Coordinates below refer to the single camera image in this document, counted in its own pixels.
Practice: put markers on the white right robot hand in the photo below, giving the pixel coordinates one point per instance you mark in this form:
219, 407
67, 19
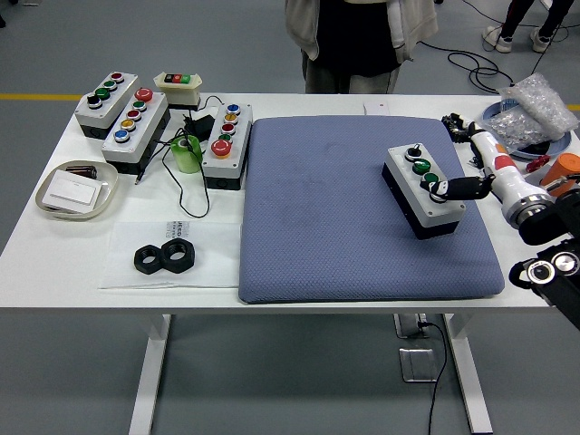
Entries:
498, 167

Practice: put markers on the dark brown small item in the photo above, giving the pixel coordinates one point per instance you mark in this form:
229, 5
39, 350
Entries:
84, 172

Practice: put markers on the small red clip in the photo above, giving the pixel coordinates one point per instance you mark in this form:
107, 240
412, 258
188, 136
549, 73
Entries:
537, 163

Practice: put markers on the orange cylinder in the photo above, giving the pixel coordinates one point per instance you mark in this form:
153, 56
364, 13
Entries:
566, 165

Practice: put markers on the green tape roll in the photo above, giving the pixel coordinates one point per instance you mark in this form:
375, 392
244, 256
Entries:
186, 158

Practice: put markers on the grey selector switch button box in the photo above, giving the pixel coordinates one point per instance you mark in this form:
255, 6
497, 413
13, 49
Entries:
435, 213

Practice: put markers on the grey control box blue button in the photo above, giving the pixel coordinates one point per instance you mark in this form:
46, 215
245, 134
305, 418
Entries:
149, 120

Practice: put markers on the grey four-button control box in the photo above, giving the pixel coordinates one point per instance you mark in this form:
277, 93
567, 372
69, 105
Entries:
120, 97

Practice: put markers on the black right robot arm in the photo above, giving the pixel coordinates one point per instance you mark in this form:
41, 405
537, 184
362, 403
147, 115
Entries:
544, 226

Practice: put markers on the blue and white plate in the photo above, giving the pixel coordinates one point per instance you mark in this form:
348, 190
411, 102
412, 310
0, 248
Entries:
562, 145

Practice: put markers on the white shallow tray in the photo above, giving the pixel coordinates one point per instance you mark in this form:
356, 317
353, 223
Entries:
104, 176

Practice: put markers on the clear bag of metal parts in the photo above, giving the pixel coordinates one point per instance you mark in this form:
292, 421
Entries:
516, 127

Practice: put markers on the white switch panel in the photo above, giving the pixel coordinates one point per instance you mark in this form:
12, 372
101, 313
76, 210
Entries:
72, 190

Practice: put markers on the white table leg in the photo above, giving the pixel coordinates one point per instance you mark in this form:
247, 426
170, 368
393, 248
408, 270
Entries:
149, 376
466, 362

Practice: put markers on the grey five-button mushroom box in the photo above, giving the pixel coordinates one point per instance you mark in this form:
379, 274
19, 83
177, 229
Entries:
240, 136

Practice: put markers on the black hex nut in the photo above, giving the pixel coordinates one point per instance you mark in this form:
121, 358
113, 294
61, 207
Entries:
188, 258
140, 260

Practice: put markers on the person with white shoes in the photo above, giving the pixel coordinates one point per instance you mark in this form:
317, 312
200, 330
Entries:
514, 18

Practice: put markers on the clear printed plastic bag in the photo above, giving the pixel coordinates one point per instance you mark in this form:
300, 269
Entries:
204, 267

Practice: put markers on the black power adapter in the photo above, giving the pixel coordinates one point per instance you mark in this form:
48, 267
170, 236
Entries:
204, 124

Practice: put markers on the bubble wrap bag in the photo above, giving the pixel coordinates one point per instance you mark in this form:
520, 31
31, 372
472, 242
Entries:
539, 97

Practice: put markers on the metal floor outlet plate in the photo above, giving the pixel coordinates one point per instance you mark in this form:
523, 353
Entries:
414, 364

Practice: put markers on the blue-grey padded mat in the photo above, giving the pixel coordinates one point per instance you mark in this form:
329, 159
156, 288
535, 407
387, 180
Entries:
317, 204

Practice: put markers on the cream three-button switch box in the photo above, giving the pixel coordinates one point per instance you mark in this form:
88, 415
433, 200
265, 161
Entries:
181, 93

